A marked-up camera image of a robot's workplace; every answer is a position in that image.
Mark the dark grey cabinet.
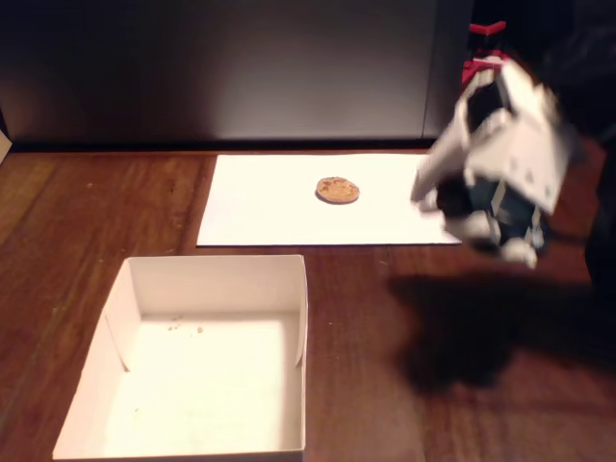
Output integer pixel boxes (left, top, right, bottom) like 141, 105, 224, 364
0, 0, 473, 151

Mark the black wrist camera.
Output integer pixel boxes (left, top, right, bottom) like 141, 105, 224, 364
432, 175, 546, 252

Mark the round mini cookie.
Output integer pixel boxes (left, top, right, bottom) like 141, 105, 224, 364
316, 176, 361, 206

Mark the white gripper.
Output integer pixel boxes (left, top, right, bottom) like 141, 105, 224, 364
410, 61, 575, 217

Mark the red plastic printed part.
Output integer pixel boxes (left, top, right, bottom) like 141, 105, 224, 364
461, 21, 511, 83

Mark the white cardboard box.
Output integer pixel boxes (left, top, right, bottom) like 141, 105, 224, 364
51, 254, 309, 462

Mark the white camera clamp bracket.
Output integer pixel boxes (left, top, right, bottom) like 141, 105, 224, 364
445, 211, 541, 270

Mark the white paper sheet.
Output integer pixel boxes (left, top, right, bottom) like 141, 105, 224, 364
195, 153, 464, 248

